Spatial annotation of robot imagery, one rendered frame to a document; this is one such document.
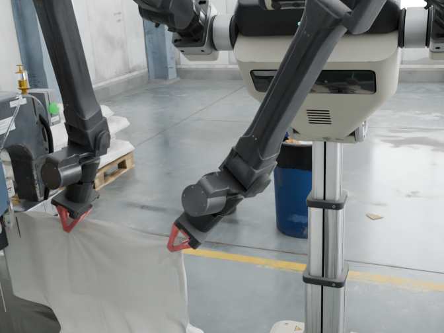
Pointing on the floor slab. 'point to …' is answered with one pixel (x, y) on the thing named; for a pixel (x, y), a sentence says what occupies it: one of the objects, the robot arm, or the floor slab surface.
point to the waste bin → (293, 187)
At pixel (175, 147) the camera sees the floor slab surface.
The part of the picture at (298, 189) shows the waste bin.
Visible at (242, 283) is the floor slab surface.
